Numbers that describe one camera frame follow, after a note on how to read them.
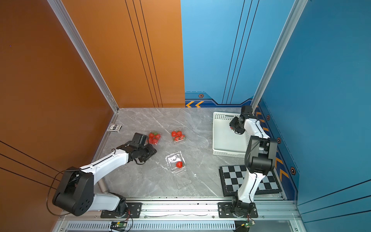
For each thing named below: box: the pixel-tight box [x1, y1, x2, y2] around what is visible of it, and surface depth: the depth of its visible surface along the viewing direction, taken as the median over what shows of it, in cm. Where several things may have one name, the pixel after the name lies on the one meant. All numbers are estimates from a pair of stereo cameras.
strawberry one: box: [175, 160, 184, 169], surface depth 88 cm
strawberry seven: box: [173, 135, 186, 143], surface depth 99 cm
